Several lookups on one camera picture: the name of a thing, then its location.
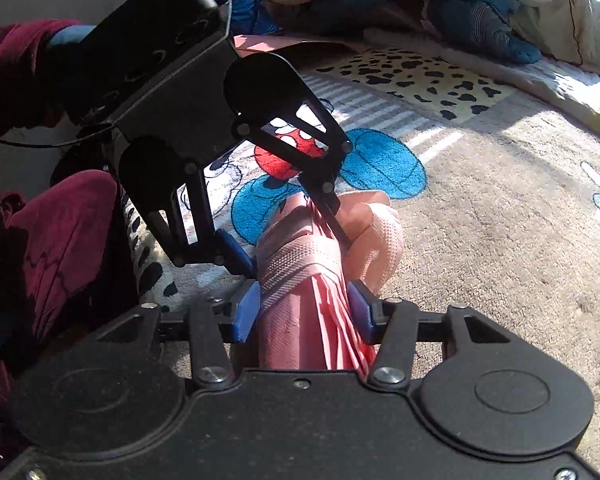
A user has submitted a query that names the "Mickey Mouse blanket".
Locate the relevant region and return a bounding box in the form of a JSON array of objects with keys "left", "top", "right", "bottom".
[{"left": 124, "top": 46, "right": 600, "bottom": 466}]

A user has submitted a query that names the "white quilted bed sheet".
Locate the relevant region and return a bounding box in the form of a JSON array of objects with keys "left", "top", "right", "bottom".
[{"left": 364, "top": 28, "right": 600, "bottom": 136}]

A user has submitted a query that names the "pink cardboard box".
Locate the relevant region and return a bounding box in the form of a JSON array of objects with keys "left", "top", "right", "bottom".
[{"left": 233, "top": 35, "right": 368, "bottom": 60}]

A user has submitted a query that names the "dark blue blanket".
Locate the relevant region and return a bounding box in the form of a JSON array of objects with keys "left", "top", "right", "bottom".
[{"left": 274, "top": 0, "right": 541, "bottom": 64}]

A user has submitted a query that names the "blue shopping bag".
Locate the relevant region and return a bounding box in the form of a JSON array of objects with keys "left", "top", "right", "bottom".
[{"left": 216, "top": 0, "right": 280, "bottom": 36}]

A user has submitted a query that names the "dark red sleeve forearm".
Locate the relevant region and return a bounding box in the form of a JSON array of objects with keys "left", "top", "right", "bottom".
[{"left": 0, "top": 20, "right": 118, "bottom": 470}]

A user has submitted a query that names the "pink woven shopping bag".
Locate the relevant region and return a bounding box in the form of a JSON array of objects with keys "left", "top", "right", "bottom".
[{"left": 256, "top": 190, "right": 404, "bottom": 377}]

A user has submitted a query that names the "black cable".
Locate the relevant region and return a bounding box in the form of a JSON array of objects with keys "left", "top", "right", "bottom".
[{"left": 0, "top": 119, "right": 117, "bottom": 151}]

